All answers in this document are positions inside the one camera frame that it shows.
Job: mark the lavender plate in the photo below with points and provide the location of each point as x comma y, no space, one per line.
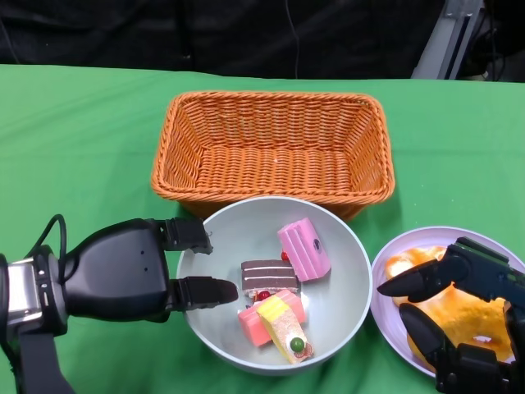
389,328

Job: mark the black backdrop cloth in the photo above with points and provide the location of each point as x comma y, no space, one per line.
164,33

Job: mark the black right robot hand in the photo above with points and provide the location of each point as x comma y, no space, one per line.
517,328

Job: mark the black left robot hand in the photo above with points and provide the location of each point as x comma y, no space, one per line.
119,275

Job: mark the grey bowl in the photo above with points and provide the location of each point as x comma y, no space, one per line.
340,287

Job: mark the magenta cake with blueberry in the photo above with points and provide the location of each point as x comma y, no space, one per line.
303,250

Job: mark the chocolate layer cake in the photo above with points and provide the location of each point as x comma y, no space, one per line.
268,275

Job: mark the salmon pink layer cake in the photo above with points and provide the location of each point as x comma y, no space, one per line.
254,324

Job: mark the green tablecloth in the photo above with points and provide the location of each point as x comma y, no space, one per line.
82,143

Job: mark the orange wicker basket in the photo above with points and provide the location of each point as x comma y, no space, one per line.
266,164

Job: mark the aluminium profile frame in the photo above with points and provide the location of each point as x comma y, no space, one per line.
445,45

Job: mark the yellow cake with green ball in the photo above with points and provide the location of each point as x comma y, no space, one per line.
285,328

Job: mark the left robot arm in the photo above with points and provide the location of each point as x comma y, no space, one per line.
24,287

